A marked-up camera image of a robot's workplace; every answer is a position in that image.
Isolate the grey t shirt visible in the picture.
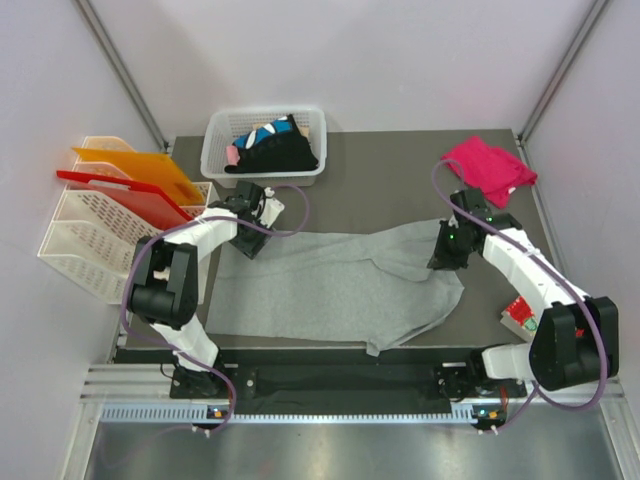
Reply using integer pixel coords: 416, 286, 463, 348
205, 220, 464, 356

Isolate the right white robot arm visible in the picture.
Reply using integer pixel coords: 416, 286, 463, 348
428, 188, 619, 396

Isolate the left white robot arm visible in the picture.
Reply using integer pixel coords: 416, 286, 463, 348
126, 181, 284, 399

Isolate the pink folded t shirt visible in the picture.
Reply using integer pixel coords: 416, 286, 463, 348
441, 136, 538, 209

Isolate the red patterned book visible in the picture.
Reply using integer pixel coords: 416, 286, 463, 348
500, 296, 539, 342

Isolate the black t shirt with print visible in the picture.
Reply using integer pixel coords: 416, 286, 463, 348
224, 114, 319, 174

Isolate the orange plastic folder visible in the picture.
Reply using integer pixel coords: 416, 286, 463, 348
72, 147, 204, 206

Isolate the white plastic laundry basket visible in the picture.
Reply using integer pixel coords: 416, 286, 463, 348
200, 105, 327, 188

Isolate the red plastic folder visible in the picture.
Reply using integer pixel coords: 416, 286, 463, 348
56, 170, 193, 230

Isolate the white plastic file organizer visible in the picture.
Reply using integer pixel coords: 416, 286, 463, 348
38, 136, 218, 304

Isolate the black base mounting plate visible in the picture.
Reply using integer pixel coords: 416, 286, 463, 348
169, 362, 528, 415

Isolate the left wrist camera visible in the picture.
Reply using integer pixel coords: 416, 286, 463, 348
234, 181, 284, 228

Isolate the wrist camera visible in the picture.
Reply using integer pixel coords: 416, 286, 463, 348
234, 181, 284, 228
449, 188, 492, 220

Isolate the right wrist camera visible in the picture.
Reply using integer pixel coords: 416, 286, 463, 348
449, 188, 492, 220

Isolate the grey slotted cable duct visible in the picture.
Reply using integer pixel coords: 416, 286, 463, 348
100, 403, 499, 425

